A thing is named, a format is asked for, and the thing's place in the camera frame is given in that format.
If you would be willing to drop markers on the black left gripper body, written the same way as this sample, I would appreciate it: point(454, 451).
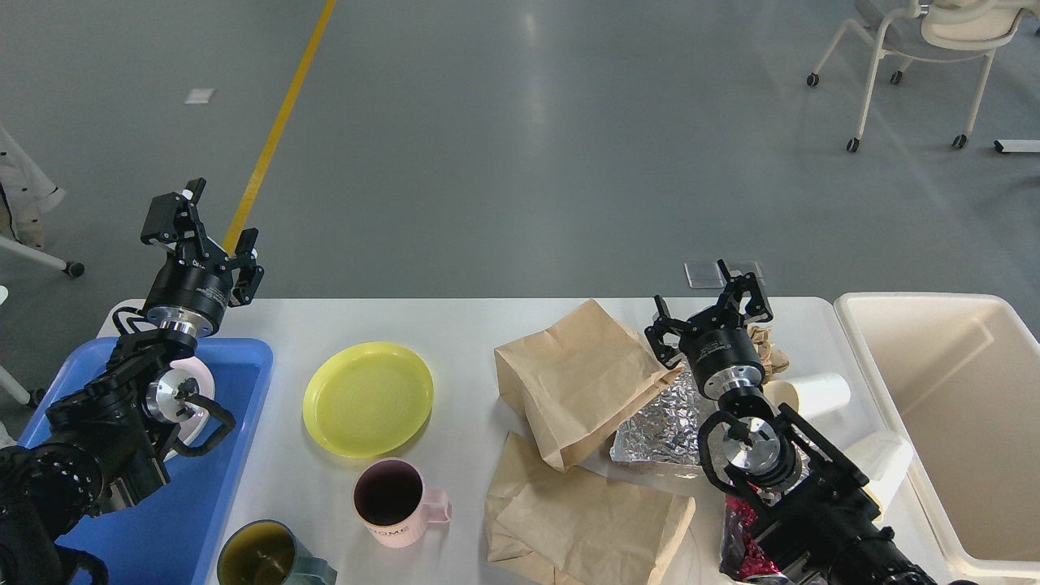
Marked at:
point(189, 295)

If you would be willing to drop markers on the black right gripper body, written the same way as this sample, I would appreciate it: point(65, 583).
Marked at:
point(722, 360)

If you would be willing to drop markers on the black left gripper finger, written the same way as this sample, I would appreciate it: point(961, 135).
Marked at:
point(249, 273)
point(173, 223)

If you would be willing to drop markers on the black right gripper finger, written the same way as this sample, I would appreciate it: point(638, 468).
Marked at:
point(743, 300)
point(665, 334)

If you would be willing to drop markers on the pink mug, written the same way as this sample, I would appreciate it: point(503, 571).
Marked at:
point(395, 504)

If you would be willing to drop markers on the teal green mug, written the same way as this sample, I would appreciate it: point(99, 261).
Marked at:
point(268, 552)

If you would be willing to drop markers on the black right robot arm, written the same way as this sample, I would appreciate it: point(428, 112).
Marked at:
point(814, 516)

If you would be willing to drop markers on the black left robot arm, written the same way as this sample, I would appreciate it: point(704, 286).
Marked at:
point(109, 441)

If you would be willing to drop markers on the crumpled brown paper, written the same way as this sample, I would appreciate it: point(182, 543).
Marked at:
point(775, 361)

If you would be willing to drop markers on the metal floor socket plate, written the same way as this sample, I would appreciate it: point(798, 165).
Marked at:
point(708, 275)

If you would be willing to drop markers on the crumpled aluminium foil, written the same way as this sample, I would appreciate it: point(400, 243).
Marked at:
point(662, 437)

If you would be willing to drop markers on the upper white paper cup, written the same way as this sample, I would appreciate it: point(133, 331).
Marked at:
point(810, 395)

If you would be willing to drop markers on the white paper cup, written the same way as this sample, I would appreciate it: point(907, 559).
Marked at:
point(810, 395)
point(884, 457)

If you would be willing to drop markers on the upper brown paper bag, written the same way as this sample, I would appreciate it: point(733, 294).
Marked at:
point(577, 381)

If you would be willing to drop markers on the brown paper bag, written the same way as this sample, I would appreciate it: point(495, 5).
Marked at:
point(577, 381)
point(578, 527)

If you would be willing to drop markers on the white chair leg with caster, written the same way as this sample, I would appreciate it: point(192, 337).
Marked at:
point(72, 269)

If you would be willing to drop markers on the white polka-dot cloth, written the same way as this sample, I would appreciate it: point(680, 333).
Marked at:
point(27, 193)

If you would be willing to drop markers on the yellow plastic plate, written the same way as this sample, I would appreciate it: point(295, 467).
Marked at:
point(368, 399)

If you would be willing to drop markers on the lower white paper cup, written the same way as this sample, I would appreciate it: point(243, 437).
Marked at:
point(884, 457)

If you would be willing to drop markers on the lower brown paper bag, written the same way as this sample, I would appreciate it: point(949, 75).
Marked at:
point(578, 527)

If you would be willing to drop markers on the beige plastic bin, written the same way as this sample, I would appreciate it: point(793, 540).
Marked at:
point(958, 376)

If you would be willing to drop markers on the red foil snack wrapper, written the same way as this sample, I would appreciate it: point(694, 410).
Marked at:
point(742, 558)

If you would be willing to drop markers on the white bar on floor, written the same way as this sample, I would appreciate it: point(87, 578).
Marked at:
point(1015, 146)

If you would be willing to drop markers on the white rolling chair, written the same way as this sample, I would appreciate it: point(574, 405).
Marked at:
point(928, 32)

